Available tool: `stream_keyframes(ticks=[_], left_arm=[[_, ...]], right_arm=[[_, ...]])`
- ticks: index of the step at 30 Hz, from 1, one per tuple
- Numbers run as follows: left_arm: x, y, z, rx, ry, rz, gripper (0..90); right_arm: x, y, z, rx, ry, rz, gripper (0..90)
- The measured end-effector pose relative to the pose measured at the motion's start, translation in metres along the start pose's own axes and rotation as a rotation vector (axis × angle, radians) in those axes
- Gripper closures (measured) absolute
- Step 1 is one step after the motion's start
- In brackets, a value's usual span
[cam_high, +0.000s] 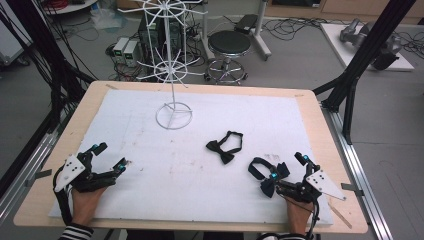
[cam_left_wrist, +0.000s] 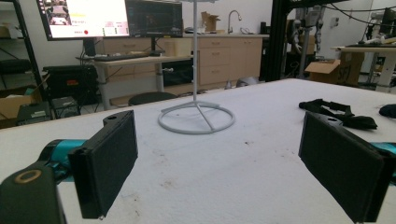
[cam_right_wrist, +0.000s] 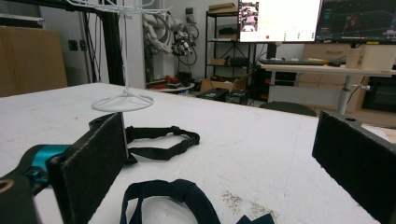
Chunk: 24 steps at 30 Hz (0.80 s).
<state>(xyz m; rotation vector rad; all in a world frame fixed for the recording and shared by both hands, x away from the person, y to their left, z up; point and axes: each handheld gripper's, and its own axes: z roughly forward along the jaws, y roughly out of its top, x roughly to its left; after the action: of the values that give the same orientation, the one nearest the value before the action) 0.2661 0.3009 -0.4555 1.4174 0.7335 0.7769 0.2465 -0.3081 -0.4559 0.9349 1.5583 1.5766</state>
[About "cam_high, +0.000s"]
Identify person's left hand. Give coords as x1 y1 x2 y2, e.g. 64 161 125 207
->
70 186 108 226

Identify black round stool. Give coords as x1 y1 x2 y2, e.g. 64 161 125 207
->
203 30 252 86

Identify white wire display rack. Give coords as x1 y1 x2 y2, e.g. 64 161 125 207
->
117 0 210 131

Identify white floor board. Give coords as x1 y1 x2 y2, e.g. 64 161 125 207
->
319 22 416 73

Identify right hand-held gripper black cable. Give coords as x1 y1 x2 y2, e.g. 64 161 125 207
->
309 199 322 240

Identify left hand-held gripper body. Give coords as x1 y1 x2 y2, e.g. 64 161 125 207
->
54 149 118 194

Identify round white table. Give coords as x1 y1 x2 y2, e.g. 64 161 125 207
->
42 0 100 16

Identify black box on floor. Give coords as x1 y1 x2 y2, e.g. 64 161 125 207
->
234 13 259 35

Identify grey metal clamp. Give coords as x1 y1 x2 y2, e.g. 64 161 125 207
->
24 168 54 188
340 182 365 198

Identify aluminium rail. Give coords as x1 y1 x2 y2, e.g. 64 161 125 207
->
0 109 73 218
321 102 395 240

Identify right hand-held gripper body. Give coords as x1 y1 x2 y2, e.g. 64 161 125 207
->
275 163 348 204

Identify black bow tie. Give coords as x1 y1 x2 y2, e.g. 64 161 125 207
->
205 130 245 166
247 156 291 199

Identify person's black trousers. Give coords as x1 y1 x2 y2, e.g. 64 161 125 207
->
125 229 245 240

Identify grey robot part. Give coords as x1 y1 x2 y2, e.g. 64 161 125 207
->
338 17 403 71

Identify person's right hand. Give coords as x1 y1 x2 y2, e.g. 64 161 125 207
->
284 195 315 235

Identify black floor cables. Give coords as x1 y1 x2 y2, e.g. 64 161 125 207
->
262 15 335 43

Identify grey power supply unit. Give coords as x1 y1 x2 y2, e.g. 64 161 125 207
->
123 40 140 68
112 36 130 66

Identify black computer tower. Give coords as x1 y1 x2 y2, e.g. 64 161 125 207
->
137 14 183 63

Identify thin wooden stick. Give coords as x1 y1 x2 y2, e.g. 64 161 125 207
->
327 202 354 230

